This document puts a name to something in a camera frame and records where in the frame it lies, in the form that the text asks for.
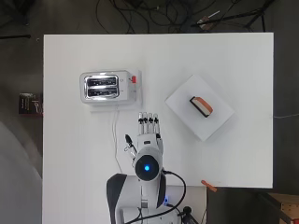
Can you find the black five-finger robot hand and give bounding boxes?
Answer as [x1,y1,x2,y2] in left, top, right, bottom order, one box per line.
[123,111,164,160]

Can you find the plain white flat box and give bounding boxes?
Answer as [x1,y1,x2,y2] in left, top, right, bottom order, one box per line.
[164,73,236,143]

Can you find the steel two-slot toaster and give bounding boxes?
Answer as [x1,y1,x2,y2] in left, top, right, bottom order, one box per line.
[79,70,138,105]

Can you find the bread slice with brown crust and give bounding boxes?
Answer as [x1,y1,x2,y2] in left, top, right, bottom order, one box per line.
[189,95,215,119]

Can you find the grey round chair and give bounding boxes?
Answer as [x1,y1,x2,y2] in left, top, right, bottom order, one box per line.
[0,120,43,224]

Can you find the wooden crate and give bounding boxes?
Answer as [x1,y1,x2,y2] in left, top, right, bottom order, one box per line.
[266,191,299,224]

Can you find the black floor bar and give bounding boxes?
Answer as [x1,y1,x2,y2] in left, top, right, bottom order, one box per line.
[0,34,33,40]

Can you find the white toaster power cord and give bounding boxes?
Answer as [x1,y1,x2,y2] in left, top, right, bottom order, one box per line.
[110,105,124,175]

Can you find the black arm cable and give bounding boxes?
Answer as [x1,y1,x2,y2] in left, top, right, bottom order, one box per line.
[123,169,188,224]

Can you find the black floor cables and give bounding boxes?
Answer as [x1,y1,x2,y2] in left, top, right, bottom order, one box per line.
[94,0,194,35]

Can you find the thin white cable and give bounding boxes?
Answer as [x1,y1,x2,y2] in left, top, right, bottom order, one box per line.
[273,113,299,119]

